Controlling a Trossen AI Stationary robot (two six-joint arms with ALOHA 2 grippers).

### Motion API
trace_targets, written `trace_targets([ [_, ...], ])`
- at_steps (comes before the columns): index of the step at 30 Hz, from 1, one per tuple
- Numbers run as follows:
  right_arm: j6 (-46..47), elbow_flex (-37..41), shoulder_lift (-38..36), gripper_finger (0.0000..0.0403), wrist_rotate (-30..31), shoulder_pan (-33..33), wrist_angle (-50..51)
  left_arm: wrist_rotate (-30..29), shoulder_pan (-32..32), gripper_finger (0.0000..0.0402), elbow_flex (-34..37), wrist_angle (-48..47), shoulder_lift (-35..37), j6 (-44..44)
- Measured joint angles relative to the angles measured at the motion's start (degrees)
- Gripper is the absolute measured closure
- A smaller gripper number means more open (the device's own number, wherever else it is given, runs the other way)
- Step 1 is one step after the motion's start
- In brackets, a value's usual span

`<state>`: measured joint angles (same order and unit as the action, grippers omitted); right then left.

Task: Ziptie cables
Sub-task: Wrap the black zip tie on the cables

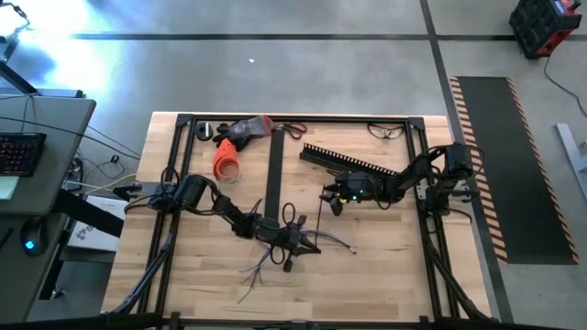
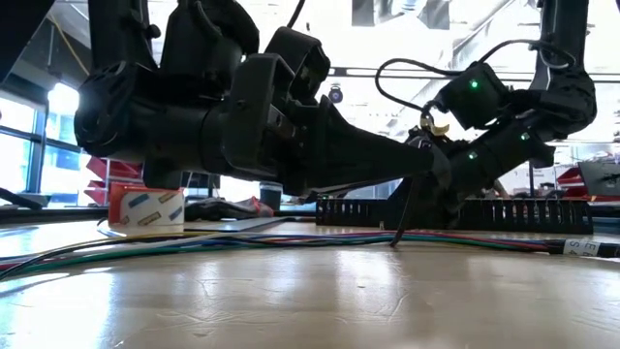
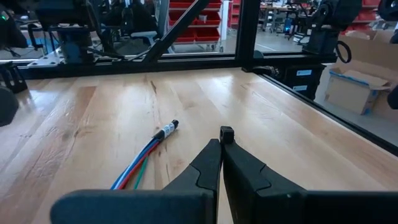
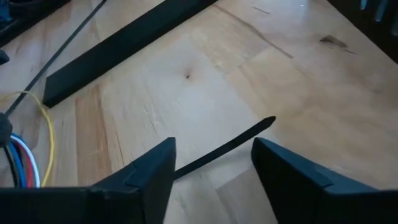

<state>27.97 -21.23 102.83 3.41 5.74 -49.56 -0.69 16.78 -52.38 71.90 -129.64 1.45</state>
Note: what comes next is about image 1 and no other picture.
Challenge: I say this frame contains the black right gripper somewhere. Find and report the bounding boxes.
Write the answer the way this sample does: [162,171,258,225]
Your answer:
[320,170,384,217]

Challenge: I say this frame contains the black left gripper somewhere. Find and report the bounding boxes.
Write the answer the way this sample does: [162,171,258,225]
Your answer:
[256,214,323,273]

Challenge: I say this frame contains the multicoloured wire bundle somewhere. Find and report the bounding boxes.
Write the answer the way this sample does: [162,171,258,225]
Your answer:
[237,228,358,304]

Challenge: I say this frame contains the clear safety glasses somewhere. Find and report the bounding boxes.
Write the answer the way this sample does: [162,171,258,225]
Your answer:
[366,122,406,140]

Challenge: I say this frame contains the grey and red work glove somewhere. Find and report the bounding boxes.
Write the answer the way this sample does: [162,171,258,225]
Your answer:
[212,115,280,153]

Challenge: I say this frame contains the orange tape dispenser roll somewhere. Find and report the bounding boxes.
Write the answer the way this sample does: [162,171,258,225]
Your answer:
[211,137,243,185]

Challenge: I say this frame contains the black orange-striped floor mat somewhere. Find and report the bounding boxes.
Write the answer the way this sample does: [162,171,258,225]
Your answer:
[448,75,581,266]

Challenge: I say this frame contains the white printed cardboard box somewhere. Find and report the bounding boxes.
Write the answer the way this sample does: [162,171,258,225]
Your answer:
[66,194,128,254]

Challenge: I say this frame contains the black desk base beam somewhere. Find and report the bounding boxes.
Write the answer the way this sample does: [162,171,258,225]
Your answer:
[51,188,126,238]

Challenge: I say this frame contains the grey metal profile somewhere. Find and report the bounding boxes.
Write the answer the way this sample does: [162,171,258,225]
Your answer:
[555,122,587,202]

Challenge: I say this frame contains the grey desk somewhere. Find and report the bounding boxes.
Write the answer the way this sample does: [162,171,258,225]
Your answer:
[0,89,98,325]

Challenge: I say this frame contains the black computer mouse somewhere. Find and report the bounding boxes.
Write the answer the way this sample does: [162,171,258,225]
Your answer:
[19,216,48,258]

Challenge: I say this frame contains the black and red toolbox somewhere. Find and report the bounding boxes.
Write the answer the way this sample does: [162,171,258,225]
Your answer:
[507,0,583,61]

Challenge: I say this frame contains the black keyboard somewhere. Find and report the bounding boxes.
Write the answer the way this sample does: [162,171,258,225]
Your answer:
[0,131,49,179]

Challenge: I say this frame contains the green sticky note pad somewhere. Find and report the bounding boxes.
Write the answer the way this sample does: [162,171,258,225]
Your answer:
[0,175,21,201]

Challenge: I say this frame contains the black tripod stand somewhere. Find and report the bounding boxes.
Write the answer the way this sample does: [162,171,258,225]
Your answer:
[0,0,42,97]

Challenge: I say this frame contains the black slotted cable duct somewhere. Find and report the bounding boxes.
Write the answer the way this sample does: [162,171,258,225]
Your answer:
[299,142,401,184]

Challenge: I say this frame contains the flat black duct cover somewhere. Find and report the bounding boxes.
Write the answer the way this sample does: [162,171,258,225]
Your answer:
[263,128,287,222]

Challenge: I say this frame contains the black aluminium table frame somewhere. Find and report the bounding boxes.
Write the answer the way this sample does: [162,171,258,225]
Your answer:
[98,112,505,330]

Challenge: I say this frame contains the red-handled scissors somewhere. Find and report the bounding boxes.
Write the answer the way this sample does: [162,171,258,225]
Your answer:
[276,120,309,141]

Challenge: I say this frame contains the black base mounting bracket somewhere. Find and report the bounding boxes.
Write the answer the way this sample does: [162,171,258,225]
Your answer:
[112,181,161,203]

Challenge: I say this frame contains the black floor power cable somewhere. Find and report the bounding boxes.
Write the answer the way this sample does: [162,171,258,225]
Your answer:
[543,53,587,119]

